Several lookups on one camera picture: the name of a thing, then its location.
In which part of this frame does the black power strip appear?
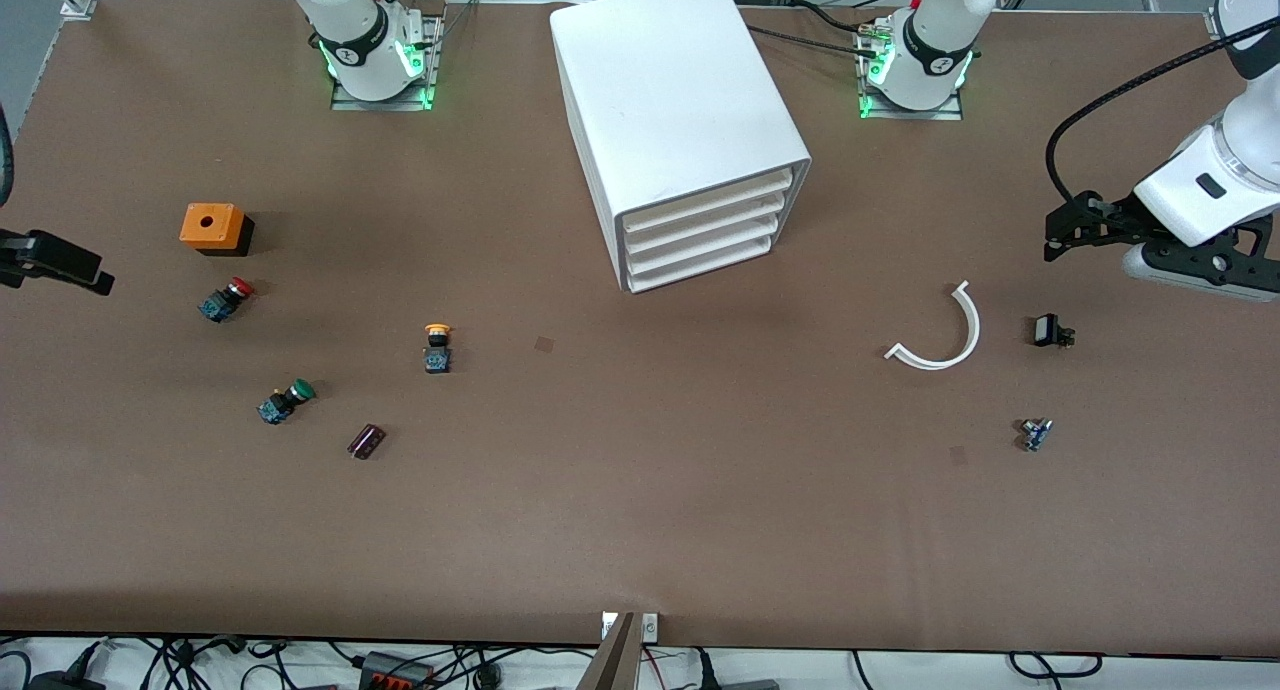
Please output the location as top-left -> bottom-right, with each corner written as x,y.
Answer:
358,651 -> 438,690

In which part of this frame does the white curved plastic bracket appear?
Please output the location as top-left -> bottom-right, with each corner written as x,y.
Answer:
884,280 -> 982,372

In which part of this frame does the green push button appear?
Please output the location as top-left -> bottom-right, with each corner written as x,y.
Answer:
257,378 -> 317,426

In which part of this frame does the white drawer cabinet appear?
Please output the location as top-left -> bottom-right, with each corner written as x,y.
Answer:
549,0 -> 813,295

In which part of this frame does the orange box with hole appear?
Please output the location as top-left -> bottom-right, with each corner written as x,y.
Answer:
179,203 -> 255,258

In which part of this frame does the red push button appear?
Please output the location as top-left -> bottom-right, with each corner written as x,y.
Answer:
197,277 -> 256,324

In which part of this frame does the white plastic drawer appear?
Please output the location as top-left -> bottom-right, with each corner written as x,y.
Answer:
627,211 -> 784,274
629,232 -> 777,294
623,168 -> 797,236
625,190 -> 791,255

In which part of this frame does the black base cable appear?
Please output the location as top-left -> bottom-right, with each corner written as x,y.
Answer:
793,1 -> 873,34
745,24 -> 867,60

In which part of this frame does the wooden beam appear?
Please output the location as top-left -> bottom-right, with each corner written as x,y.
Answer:
577,611 -> 644,690

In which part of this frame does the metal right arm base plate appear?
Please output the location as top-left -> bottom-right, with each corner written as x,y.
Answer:
330,15 -> 442,112

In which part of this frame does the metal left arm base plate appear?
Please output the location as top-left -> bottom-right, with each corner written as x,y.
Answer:
857,15 -> 968,122

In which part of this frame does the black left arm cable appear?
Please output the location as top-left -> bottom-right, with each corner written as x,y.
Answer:
1044,15 -> 1280,206

